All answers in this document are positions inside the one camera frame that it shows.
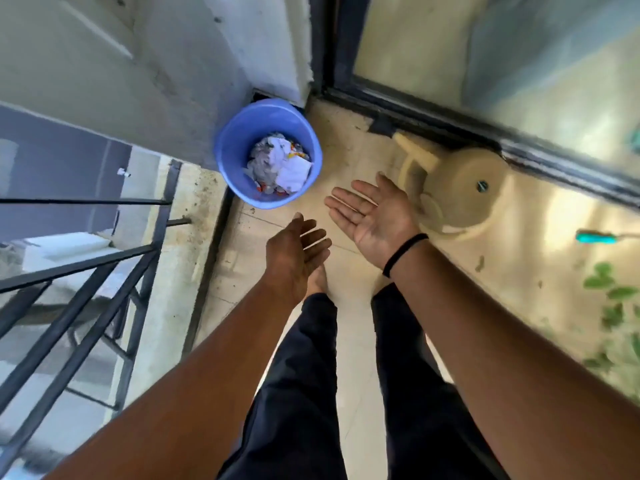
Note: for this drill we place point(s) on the person's black trousers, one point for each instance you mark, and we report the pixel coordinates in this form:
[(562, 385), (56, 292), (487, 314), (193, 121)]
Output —
[(300, 404)]

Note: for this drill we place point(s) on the green leafy plant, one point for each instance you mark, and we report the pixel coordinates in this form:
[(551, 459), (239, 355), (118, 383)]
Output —
[(612, 314)]

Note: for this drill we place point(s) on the person's right middle finger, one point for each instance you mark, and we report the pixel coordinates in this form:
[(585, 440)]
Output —
[(351, 196)]

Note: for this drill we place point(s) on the person's bare foot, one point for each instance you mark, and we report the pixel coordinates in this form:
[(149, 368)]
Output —
[(318, 282)]

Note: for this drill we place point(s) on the glass door pane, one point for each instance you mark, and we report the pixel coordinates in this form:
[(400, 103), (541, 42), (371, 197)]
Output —
[(525, 69)]

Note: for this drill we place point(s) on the black metal railing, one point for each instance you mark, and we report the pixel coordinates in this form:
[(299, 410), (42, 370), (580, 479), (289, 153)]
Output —
[(75, 352)]

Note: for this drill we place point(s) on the person's right hand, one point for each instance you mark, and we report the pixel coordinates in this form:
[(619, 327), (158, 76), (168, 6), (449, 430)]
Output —
[(382, 224)]

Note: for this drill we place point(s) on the person's right little finger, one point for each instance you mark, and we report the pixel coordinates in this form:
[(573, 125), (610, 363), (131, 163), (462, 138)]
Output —
[(341, 222)]

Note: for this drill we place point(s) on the person's right forearm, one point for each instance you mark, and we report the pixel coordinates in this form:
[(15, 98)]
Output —
[(510, 374)]

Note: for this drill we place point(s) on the blue plastic bucket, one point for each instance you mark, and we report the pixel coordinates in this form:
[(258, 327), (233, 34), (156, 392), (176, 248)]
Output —
[(235, 144)]

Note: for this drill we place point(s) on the white crumpled paper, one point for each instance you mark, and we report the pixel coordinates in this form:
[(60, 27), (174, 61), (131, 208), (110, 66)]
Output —
[(292, 169)]

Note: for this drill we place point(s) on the person's right thumb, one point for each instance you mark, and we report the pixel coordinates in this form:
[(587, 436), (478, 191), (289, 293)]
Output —
[(387, 183)]

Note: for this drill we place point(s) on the black sliding door frame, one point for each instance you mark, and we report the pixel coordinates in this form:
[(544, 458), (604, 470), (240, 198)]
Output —
[(450, 124)]

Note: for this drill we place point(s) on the small white wall fixture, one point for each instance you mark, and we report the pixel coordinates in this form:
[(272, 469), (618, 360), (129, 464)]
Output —
[(123, 172)]

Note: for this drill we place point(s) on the person's left thumb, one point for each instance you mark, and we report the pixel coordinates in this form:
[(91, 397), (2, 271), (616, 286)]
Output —
[(298, 219)]

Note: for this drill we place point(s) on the person's left hand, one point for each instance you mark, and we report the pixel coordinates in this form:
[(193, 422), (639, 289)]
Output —
[(285, 257)]

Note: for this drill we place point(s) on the person's left little finger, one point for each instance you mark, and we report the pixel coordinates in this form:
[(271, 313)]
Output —
[(317, 262)]

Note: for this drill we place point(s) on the person's left forearm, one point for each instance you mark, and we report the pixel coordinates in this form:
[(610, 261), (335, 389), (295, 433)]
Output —
[(200, 389)]

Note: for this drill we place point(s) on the person's left middle finger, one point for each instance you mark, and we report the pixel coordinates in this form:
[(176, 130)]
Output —
[(315, 236)]

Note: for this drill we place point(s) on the black wristband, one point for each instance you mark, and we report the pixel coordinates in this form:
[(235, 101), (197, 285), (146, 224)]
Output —
[(403, 252)]

